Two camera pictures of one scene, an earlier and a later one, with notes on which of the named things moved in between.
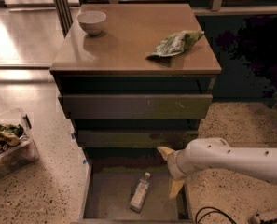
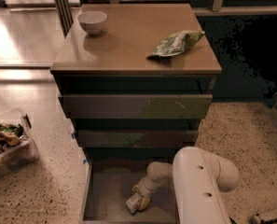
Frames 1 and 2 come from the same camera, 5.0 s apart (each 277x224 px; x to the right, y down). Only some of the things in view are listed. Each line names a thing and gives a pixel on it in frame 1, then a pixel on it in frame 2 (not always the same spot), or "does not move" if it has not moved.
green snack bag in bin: [18, 130] does not move
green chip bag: [174, 44] does not move
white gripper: [174, 164] to [145, 189]
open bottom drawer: [109, 184] does not move
